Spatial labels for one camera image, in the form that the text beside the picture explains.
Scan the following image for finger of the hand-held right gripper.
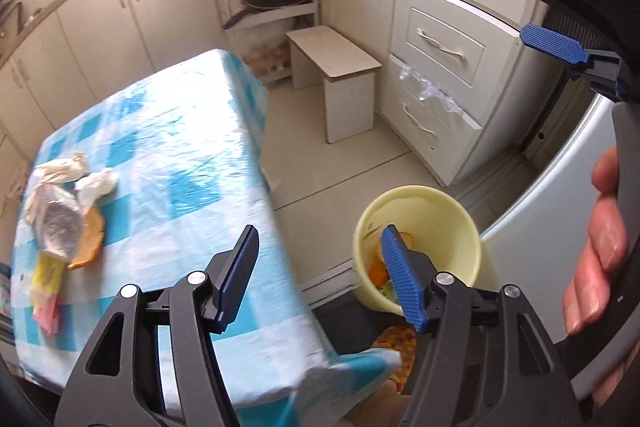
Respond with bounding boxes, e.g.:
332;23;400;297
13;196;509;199
520;23;621;84

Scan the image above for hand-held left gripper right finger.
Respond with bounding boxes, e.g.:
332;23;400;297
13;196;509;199
381;224;583;427

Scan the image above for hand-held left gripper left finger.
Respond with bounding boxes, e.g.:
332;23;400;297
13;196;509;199
55;224;260;427

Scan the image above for bowl-shaped orange peel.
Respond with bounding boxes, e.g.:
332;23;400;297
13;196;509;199
369;257;393;290

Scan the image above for pale yellow plastic bin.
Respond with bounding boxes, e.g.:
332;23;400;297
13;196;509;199
354;185;483;315

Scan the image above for large orange peel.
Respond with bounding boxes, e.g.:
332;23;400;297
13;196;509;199
67;206;106;270

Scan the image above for white tissue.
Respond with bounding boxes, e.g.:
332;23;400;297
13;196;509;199
75;168;120;212

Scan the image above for clear plastic wrapper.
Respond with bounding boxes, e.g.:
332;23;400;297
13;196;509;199
34;184;83;258

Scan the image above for yellow snack packet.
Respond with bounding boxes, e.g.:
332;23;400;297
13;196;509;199
31;252;66;308

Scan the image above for red snack packet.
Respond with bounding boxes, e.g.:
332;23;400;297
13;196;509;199
32;294;61;335

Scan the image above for white plastic bag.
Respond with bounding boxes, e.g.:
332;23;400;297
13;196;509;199
25;152;90;223

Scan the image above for person's right hand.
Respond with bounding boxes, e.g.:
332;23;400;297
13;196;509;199
564;147;631;336

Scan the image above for orange floral cloth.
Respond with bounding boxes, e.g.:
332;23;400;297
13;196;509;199
370;324;418;393

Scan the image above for white drawer cabinet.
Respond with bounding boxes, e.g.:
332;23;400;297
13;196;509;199
320;0;533;188

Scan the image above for clear plastic film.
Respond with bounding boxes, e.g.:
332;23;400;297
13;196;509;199
397;59;463;118

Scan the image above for blue checked tablecloth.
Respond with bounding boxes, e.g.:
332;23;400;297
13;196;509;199
10;48;403;427

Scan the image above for white refrigerator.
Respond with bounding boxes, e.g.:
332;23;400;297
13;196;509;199
477;92;621;268

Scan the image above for white wooden stool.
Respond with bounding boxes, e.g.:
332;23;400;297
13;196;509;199
285;27;383;144

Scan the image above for white shelf rack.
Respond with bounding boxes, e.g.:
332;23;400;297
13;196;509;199
207;0;321;85

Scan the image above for bag of oranges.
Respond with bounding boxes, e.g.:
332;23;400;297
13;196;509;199
242;42;293;78

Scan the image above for white base cabinets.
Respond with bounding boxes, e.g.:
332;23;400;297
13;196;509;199
0;0;236;208

